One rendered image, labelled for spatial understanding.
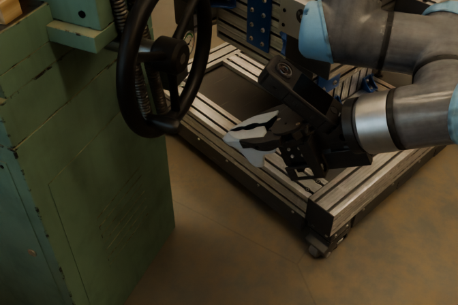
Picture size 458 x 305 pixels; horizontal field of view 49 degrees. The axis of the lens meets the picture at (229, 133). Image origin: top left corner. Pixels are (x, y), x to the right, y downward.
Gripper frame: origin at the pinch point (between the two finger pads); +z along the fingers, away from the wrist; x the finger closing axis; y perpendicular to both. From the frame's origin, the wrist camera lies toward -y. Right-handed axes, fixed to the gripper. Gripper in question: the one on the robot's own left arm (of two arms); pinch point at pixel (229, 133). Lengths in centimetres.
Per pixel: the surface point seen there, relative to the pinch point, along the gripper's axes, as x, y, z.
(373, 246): 52, 80, 18
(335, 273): 38, 76, 24
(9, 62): -6.0, -22.7, 25.7
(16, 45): -3.8, -24.2, 24.8
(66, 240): -7.0, 14.5, 47.1
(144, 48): 9.9, -13.3, 15.6
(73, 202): -2.4, 8.4, 43.3
